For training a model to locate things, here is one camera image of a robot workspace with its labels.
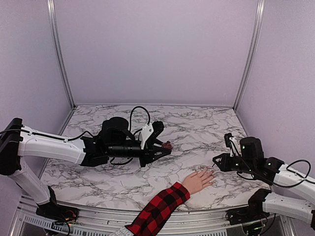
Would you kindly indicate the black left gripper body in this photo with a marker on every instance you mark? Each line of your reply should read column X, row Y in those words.
column 148, row 152

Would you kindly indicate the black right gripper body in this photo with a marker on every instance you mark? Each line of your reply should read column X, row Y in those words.
column 229, row 166

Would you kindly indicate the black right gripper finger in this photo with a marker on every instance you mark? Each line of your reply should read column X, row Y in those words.
column 219, row 164
column 218, row 157

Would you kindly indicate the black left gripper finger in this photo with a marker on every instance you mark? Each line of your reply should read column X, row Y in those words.
column 156, row 143
column 159, row 154

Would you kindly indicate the red glitter nail polish bottle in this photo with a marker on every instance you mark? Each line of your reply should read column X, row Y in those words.
column 167, row 145

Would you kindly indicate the red black plaid sleeve forearm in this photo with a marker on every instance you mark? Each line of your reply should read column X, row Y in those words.
column 155, row 214

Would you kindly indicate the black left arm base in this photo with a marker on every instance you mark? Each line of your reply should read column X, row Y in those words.
column 55, row 211

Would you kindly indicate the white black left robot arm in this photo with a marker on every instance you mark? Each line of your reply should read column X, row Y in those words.
column 113, row 140

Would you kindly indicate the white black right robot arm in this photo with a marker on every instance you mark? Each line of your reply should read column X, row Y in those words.
column 248, row 158

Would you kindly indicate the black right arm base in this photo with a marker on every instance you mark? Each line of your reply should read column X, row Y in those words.
column 253, row 211

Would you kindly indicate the person's bare hand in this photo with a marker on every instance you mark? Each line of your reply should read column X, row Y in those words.
column 198, row 181

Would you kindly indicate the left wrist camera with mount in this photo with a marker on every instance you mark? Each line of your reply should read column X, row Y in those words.
column 150, row 131

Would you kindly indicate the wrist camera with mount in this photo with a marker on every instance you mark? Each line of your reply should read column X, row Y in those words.
column 230, row 142
column 150, row 131

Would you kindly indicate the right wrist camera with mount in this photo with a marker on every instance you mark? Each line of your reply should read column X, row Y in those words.
column 230, row 142

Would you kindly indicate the aluminium right rear frame post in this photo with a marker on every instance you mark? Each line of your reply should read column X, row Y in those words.
column 251, row 53

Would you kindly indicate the aluminium frame post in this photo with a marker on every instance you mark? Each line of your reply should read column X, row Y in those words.
column 251, row 53
column 58, row 50

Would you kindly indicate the aluminium left rear frame post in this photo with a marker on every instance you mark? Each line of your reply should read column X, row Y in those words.
column 58, row 50

